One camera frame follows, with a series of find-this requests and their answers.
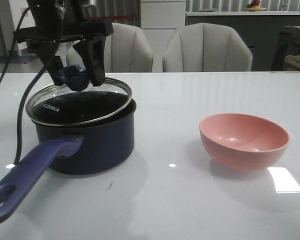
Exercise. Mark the pink bowl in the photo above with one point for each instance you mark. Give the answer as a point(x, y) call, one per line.
point(243, 142)

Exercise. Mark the right beige armchair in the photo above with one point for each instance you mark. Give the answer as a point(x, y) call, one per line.
point(206, 47)

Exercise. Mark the grey curtain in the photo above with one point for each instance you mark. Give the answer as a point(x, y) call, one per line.
point(118, 8)

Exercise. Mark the dark blue saucepan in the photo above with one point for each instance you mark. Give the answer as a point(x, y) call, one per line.
point(72, 151)

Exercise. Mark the left beige armchair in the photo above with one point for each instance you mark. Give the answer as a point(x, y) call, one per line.
point(127, 50)

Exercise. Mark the beige armchair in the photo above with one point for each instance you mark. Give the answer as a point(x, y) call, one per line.
point(206, 47)
point(127, 50)

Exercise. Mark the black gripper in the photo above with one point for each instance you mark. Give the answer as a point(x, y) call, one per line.
point(91, 34)

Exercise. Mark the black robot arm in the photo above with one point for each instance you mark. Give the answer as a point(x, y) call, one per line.
point(67, 10)

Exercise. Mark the grey counter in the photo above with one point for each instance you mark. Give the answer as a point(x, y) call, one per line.
point(270, 35)

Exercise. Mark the red barrier belt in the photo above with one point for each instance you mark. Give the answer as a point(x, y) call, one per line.
point(120, 17)

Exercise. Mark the glass pot lid blue knob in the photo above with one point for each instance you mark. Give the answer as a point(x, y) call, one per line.
point(77, 101)

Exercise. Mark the white cabinet drawers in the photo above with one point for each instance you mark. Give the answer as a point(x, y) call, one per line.
point(159, 19)

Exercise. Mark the fruit plate on counter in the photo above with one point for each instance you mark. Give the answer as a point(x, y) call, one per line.
point(255, 6)

